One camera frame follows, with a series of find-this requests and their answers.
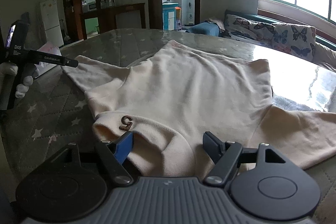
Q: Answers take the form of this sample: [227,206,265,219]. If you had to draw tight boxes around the blue folded blanket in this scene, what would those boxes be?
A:
[186,22,220,36]

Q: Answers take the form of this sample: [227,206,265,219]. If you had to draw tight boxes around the square butterfly print cushion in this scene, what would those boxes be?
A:
[272,23,316,62]

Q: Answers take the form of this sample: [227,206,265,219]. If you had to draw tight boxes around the cream long-sleeve sweater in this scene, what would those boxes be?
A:
[63,40,335,177]

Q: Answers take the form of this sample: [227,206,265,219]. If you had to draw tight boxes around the pink tissue pack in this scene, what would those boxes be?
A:
[33,42,62,79]

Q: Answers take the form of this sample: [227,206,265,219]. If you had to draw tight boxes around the white refrigerator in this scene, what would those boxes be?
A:
[39,0,64,47]

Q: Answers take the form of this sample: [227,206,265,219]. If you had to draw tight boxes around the beige plain cushion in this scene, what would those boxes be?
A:
[313,42,336,72]

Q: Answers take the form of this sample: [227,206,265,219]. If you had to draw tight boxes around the blue white small cabinet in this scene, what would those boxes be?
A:
[162,2,179,31]

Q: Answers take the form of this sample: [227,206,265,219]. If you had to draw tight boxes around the long butterfly print pillow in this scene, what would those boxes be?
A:
[224,14,276,48]

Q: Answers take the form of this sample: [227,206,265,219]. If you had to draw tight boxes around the teal bench sofa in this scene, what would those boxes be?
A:
[224,11,335,62]

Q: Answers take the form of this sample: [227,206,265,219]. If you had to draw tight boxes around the dark wooden side table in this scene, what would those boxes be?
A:
[77,3,146,40]

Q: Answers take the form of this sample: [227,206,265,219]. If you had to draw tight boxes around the white gloved left hand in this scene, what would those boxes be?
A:
[0,62,40,99]

